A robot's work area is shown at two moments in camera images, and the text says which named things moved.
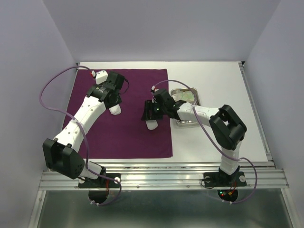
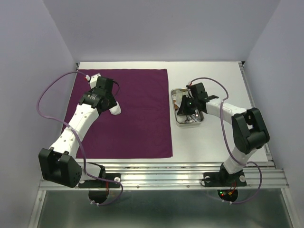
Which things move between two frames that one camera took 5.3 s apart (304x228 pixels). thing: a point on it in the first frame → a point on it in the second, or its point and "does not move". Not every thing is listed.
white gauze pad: (115, 110) does not move
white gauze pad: (151, 124) → (178, 96)
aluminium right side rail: (257, 112) does not move
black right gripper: (148, 105) → (183, 110)
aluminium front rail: (171, 176) does not move
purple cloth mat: (125, 135) does not move
